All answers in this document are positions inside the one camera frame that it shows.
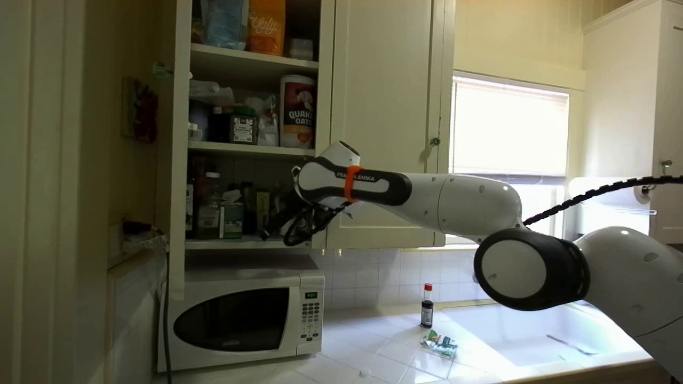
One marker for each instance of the paper towel roll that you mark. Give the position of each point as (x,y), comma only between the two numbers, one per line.
(613,205)

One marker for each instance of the clear plastic bottle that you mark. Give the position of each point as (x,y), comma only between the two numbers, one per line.
(209,210)

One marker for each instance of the cream side cabinet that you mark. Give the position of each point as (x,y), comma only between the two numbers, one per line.
(624,106)

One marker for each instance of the orange bag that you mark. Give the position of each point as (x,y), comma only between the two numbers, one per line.
(267,29)

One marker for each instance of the utensil in sink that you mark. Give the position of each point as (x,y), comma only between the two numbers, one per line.
(571,345)

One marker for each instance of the green and white box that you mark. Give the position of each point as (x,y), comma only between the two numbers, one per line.
(231,220)

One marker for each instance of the crumpled clear plastic bag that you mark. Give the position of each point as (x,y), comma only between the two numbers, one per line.
(209,92)

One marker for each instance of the narrow tan box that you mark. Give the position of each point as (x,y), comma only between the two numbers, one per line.
(263,208)

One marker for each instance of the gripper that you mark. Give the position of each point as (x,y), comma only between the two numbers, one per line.
(278,213)

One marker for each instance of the clear bag with tie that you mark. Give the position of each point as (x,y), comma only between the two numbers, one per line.
(268,128)

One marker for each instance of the white microwave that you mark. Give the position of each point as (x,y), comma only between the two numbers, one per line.
(240,320)

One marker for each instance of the cream cabinet door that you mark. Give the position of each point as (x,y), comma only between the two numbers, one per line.
(384,80)
(173,160)

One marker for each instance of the side cabinet knob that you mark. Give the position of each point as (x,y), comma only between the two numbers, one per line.
(666,164)

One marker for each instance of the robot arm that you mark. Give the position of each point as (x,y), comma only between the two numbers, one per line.
(464,205)

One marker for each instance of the cream wall cabinet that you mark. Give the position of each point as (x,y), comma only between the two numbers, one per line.
(373,80)

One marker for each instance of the small dark bottle red cap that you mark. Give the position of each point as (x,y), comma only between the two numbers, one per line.
(427,312)

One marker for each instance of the green crumpled wrapper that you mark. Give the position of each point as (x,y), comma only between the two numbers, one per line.
(440,344)

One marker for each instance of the white sink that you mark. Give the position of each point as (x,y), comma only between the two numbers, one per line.
(533,330)

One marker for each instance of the blue bag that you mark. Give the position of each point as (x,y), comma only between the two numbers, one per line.
(225,24)

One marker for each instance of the jar with dark green lid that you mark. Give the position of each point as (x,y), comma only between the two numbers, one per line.
(244,127)

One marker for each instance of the small white box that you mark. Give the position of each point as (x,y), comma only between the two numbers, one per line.
(300,49)

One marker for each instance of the window with blind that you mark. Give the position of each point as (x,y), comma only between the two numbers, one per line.
(507,128)

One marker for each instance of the pile of items on ledge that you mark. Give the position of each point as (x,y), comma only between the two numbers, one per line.
(141,237)

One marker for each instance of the oats canister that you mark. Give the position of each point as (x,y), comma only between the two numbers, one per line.
(298,112)

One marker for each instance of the microwave door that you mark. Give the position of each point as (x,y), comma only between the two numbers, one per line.
(229,322)

